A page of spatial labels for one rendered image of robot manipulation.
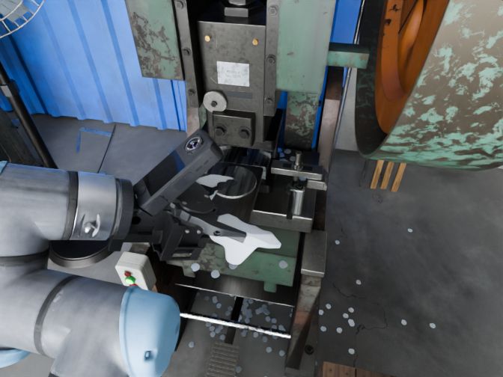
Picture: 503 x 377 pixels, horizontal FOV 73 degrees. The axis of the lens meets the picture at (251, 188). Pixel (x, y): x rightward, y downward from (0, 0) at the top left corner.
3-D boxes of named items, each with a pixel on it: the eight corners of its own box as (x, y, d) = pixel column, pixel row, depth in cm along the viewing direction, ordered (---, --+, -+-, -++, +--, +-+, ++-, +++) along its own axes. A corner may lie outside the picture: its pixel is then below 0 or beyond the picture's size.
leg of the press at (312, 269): (313, 381, 128) (372, 226, 65) (282, 375, 129) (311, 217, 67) (325, 206, 193) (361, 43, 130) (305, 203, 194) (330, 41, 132)
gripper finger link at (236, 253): (266, 270, 47) (204, 242, 47) (284, 237, 45) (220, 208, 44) (263, 284, 44) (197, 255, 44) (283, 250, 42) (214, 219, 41)
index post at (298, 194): (301, 215, 93) (305, 189, 87) (290, 213, 94) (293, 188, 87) (302, 207, 95) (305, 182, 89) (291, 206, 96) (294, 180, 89)
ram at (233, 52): (261, 152, 83) (265, 25, 63) (202, 145, 85) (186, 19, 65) (272, 115, 95) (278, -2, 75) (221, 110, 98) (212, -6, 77)
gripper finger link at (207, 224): (245, 232, 45) (186, 204, 45) (251, 221, 45) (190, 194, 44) (239, 251, 41) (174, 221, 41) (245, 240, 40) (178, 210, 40)
